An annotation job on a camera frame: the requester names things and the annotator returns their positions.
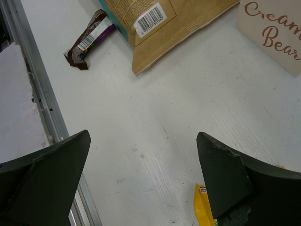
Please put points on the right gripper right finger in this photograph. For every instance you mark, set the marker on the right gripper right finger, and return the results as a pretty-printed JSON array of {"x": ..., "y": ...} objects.
[{"x": 213, "y": 154}]

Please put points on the cream paper bag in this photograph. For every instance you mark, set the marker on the cream paper bag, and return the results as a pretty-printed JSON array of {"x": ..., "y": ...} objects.
[{"x": 275, "y": 27}]

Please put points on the large brown snack bag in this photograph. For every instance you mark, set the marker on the large brown snack bag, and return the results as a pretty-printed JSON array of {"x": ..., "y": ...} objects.
[{"x": 154, "y": 27}]

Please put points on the yellow candy packet right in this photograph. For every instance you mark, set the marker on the yellow candy packet right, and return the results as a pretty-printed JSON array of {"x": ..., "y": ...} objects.
[{"x": 203, "y": 207}]

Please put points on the brown chocolate bar wrapper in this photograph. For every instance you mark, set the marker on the brown chocolate bar wrapper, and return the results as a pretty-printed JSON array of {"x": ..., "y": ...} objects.
[{"x": 99, "y": 26}]

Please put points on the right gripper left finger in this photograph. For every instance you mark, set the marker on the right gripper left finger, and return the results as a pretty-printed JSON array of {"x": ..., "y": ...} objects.
[{"x": 38, "y": 189}]

